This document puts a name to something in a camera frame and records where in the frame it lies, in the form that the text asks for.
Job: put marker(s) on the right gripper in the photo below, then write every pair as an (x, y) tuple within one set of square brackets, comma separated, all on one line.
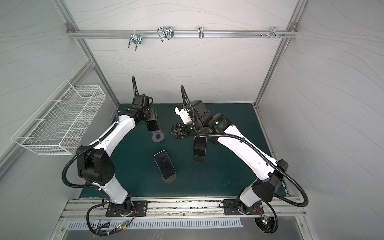
[(180, 130)]

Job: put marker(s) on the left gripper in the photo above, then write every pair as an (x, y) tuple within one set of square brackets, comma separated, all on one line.
[(153, 114)]

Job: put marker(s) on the teal phone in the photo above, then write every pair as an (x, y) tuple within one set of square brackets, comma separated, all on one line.
[(164, 164)]

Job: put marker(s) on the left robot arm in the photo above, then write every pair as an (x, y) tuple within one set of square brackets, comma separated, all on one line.
[(96, 167)]

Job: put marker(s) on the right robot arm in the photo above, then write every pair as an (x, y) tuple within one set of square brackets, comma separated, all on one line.
[(219, 129)]

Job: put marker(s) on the white centre phone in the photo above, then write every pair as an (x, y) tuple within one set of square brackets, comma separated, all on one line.
[(200, 146)]

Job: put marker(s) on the back left round stand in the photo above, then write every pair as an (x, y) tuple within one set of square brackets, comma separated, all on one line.
[(158, 136)]

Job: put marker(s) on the round stand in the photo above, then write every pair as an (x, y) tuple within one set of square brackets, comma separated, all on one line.
[(158, 136), (169, 180)]

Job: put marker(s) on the dark centre stand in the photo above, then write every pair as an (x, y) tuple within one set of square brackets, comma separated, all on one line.
[(199, 159)]

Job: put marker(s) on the front left round stand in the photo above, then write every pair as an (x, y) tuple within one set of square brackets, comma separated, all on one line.
[(169, 180)]

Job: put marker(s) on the green table mat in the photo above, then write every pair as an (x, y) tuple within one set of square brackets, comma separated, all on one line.
[(221, 174)]

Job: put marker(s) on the left metal clamp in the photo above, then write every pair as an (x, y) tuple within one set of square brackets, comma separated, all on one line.
[(135, 40)]

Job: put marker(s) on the metal clamp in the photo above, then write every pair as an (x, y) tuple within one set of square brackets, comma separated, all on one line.
[(165, 33), (201, 32), (135, 40), (273, 34)]

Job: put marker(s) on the aluminium crossbar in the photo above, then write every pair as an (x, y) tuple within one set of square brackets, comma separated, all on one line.
[(179, 34)]

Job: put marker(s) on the right metal clamp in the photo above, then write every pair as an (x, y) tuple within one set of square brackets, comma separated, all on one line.
[(273, 34)]

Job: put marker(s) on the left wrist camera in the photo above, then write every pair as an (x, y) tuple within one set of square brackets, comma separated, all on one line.
[(142, 102)]

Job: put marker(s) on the white wire basket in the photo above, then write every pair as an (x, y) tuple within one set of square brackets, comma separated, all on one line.
[(57, 127)]

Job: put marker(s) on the white slotted cable duct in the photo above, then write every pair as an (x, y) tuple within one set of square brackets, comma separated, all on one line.
[(146, 224)]

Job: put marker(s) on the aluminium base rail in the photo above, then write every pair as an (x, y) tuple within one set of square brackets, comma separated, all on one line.
[(180, 207)]

